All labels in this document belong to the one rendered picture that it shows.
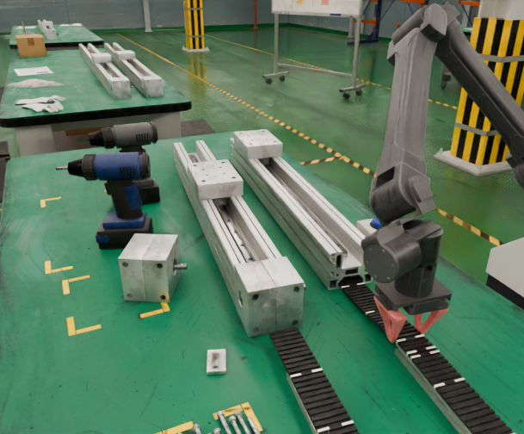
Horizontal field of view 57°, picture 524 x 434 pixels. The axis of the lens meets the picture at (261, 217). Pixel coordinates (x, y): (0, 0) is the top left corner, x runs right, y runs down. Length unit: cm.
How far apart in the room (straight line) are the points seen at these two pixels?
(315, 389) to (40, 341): 48
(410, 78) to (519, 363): 50
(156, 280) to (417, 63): 61
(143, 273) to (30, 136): 176
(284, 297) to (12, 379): 45
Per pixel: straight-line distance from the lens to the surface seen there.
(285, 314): 85
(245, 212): 109
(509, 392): 85
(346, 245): 104
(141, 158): 108
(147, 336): 88
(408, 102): 84
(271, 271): 85
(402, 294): 78
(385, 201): 73
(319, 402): 71
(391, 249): 67
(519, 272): 107
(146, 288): 95
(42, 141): 262
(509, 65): 405
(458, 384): 79
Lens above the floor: 133
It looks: 26 degrees down
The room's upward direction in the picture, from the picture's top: straight up
